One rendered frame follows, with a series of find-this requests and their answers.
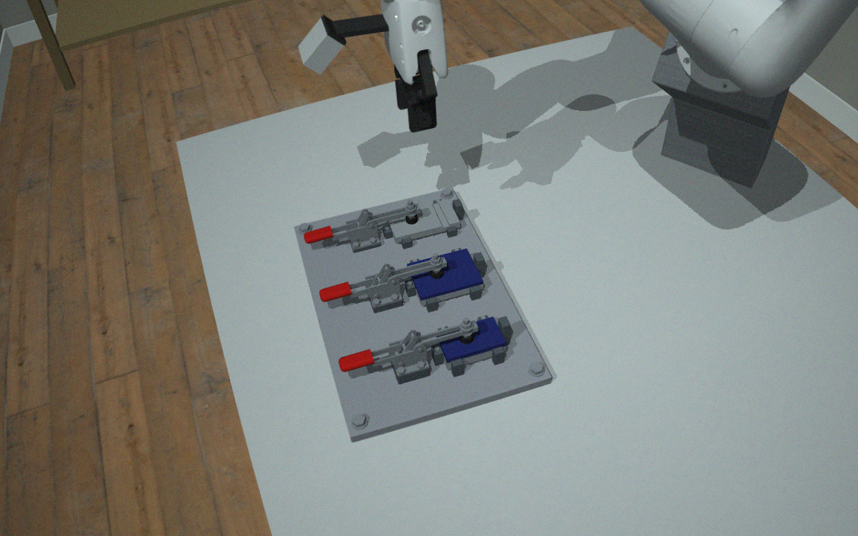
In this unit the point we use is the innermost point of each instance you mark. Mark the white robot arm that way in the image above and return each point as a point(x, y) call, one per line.
point(760, 47)

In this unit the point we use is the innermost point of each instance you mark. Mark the toggle clamp with red handle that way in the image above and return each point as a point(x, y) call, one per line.
point(411, 363)

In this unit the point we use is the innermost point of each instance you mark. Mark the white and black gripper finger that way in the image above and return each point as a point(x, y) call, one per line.
point(422, 105)
point(402, 90)

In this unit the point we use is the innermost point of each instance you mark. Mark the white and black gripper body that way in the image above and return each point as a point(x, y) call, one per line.
point(415, 25)

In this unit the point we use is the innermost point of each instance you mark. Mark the blue flat metal plate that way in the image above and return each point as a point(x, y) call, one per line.
point(459, 275)

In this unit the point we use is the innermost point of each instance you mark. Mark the blue flat block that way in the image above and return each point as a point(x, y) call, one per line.
point(487, 338)

